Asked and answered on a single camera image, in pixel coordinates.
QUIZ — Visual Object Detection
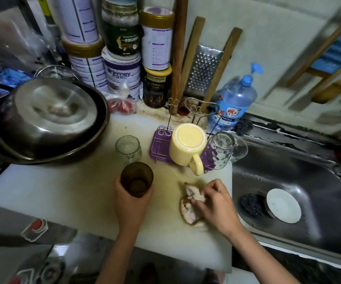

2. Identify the person's left hand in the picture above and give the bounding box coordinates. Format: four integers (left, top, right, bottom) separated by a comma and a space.
112, 177, 156, 235

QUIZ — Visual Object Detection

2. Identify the person's right hand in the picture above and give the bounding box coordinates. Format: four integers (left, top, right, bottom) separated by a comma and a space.
191, 178, 245, 237

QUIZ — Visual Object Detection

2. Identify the beige dish cloth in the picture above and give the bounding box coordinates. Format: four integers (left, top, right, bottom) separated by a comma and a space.
179, 183, 210, 230

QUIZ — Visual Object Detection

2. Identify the brown amber glass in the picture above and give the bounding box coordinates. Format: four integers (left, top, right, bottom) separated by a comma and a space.
120, 162, 155, 198

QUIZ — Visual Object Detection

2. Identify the small clear glass cup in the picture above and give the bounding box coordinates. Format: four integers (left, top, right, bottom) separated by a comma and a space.
115, 135, 142, 164

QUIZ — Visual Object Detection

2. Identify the yellow mug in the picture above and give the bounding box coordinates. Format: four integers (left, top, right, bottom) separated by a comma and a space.
169, 123, 208, 176

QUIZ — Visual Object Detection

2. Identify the person's left forearm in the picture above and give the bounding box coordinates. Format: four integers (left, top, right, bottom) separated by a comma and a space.
95, 230, 142, 284

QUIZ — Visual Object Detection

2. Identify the person's right forearm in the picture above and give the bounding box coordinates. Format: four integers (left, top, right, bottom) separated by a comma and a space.
229, 228, 302, 284

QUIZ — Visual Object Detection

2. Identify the white plate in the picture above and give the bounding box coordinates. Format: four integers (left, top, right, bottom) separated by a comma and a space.
265, 188, 303, 224

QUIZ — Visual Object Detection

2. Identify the black wok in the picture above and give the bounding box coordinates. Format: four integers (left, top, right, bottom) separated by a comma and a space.
0, 80, 111, 166

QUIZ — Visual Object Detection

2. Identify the dark scouring pad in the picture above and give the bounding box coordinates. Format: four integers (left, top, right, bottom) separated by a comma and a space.
234, 118, 254, 136

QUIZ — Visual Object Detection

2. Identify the plastic bag with red contents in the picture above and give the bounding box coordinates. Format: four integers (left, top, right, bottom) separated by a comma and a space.
107, 82, 139, 116

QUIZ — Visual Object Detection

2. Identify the small blue water bottle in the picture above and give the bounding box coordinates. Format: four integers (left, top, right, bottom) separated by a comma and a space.
209, 62, 264, 135

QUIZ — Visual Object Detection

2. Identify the steel pot lid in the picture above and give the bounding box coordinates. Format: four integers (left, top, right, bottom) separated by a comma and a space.
13, 78, 98, 146

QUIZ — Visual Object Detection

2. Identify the wooden framed metal grater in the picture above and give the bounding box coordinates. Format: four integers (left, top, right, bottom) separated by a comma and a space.
179, 16, 244, 113

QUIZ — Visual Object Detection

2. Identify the wooden rolling pin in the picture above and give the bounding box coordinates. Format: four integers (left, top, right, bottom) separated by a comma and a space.
169, 0, 189, 116

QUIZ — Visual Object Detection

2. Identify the stack of labelled tin cans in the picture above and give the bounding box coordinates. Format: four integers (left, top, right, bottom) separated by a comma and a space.
37, 0, 175, 110

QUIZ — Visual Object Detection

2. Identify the wooden spatula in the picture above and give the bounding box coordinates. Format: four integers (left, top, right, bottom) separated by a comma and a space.
311, 65, 341, 105

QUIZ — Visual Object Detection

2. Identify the wooden slicer with blue blade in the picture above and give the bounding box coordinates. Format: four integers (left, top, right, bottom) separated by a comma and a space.
286, 0, 341, 98

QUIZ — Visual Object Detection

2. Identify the metal storage shelf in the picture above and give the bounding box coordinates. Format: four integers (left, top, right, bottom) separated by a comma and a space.
0, 0, 59, 104

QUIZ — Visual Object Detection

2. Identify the black wire scourer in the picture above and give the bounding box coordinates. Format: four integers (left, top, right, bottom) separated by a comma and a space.
239, 193, 269, 219

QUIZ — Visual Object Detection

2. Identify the metal wire cup rack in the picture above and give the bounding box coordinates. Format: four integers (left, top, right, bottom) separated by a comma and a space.
153, 97, 221, 166

